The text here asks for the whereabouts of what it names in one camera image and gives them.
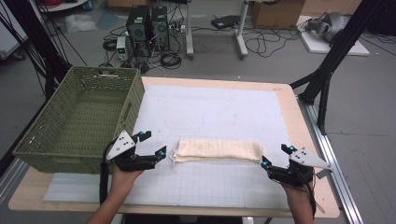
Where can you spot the clear plastic bag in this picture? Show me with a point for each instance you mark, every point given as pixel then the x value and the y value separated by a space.
pixel 80 23

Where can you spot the flat black device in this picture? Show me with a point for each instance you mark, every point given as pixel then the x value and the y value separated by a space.
pixel 224 21

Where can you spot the person's right hand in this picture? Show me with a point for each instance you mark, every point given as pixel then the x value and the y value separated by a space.
pixel 297 192

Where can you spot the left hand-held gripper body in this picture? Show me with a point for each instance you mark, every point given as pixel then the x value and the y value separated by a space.
pixel 123 146

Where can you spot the grey headset device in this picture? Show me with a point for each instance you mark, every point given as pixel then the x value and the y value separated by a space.
pixel 330 25

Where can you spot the white desk leg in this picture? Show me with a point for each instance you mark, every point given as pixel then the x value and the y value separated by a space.
pixel 189 31
pixel 241 34

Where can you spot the green woven basket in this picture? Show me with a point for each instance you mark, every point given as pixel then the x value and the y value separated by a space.
pixel 77 118

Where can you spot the white floor board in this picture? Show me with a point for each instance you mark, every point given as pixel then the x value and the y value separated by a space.
pixel 317 46

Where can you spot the aluminium rail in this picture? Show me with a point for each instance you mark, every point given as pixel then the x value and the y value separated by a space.
pixel 330 155
pixel 11 180

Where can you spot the small grey power supply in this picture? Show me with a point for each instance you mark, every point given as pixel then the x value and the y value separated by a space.
pixel 122 48

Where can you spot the cream cloth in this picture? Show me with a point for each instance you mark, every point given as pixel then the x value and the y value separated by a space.
pixel 218 150

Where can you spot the black metal stand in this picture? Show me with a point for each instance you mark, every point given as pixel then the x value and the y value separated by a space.
pixel 43 53
pixel 339 46

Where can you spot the person's left hand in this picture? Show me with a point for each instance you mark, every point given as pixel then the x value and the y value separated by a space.
pixel 124 178

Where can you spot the white grid mat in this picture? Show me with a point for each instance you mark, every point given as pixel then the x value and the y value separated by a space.
pixel 202 109

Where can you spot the large cardboard box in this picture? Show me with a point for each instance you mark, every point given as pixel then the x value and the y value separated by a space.
pixel 277 14

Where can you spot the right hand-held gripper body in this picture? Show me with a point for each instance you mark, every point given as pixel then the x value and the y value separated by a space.
pixel 303 160

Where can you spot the black computer tower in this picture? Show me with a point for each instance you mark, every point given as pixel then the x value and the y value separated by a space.
pixel 160 28
pixel 138 29

